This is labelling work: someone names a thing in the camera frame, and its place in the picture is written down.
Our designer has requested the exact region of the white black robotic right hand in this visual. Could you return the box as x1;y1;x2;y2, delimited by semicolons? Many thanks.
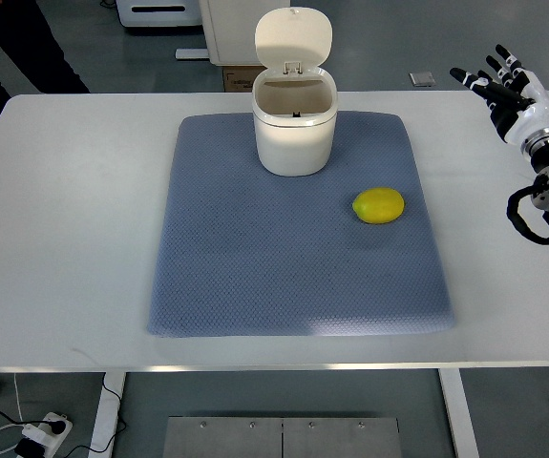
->
450;44;549;155

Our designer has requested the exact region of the yellow lemon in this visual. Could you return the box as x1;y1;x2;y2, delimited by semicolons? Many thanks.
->
351;187;405;224

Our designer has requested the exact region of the white trash can open lid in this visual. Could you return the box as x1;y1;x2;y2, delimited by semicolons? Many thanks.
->
252;7;338;177

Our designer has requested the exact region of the grey floor socket plate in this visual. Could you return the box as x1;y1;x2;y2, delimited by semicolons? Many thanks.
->
409;72;436;87

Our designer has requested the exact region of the cardboard box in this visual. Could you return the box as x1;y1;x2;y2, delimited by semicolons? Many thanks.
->
222;66;265;93

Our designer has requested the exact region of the white cabinet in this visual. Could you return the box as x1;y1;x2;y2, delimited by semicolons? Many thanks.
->
175;0;290;67

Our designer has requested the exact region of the white table leg right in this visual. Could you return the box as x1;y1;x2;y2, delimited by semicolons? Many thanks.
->
438;368;479;458

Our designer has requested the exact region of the white table leg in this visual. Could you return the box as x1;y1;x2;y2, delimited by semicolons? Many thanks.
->
88;371;126;458
438;368;479;458

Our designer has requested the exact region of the blue textured mat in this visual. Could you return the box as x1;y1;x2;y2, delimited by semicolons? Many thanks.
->
148;112;454;338

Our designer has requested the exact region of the white appliance with slot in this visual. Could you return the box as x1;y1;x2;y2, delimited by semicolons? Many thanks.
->
116;0;201;28

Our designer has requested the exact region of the person in dark trousers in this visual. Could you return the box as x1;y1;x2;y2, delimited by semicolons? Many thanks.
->
0;1;89;114

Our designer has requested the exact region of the white table leg left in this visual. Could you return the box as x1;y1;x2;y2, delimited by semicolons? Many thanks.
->
88;371;126;458

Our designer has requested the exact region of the white power strip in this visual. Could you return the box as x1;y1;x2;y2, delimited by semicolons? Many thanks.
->
22;412;73;454

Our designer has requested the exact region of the grey metal base plate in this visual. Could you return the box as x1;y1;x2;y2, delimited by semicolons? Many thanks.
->
162;417;402;457

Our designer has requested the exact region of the black power cable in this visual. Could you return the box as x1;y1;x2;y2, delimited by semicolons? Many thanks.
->
0;372;127;458

